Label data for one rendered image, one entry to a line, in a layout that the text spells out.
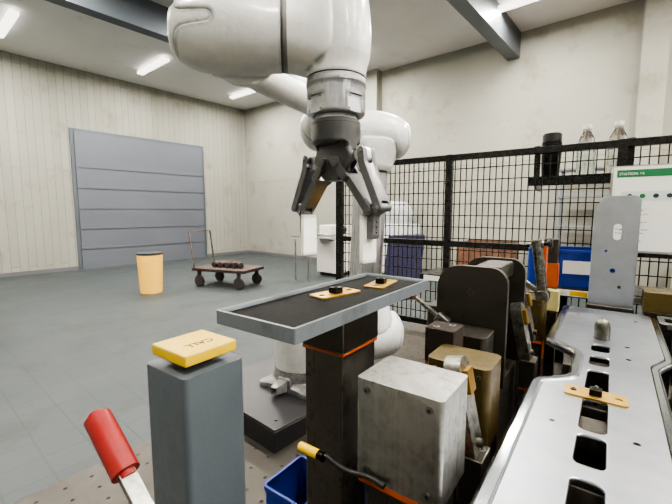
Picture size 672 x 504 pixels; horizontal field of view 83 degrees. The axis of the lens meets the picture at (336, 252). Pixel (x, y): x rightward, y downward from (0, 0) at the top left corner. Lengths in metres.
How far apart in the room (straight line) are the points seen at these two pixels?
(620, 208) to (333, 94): 1.06
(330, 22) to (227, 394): 0.49
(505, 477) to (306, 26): 0.61
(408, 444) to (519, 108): 7.43
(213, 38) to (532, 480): 0.66
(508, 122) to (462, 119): 0.86
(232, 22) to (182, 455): 0.52
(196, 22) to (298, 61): 0.14
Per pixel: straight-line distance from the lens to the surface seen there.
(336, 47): 0.59
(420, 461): 0.45
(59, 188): 10.07
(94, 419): 0.37
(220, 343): 0.41
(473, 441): 0.55
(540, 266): 1.18
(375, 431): 0.46
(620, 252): 1.45
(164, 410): 0.43
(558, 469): 0.56
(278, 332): 0.44
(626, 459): 0.62
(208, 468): 0.45
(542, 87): 7.71
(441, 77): 8.44
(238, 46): 0.60
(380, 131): 1.13
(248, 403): 1.15
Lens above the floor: 1.29
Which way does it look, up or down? 6 degrees down
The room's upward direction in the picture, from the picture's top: straight up
